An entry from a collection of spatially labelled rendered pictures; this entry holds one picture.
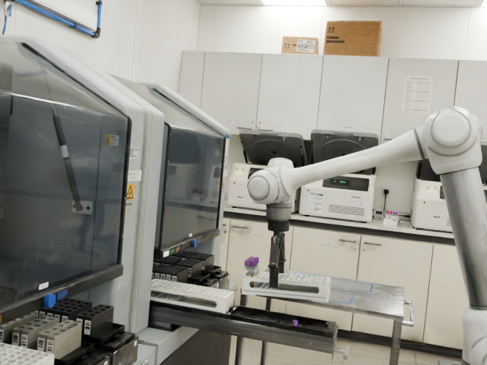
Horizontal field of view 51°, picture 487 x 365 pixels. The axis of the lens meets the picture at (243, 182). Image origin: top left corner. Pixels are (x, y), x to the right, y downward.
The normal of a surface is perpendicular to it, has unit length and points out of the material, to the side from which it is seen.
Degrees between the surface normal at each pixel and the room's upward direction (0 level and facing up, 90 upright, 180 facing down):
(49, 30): 90
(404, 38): 90
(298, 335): 90
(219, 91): 90
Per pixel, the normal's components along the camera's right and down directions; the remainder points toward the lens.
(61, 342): 0.96, 0.10
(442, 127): -0.36, -0.08
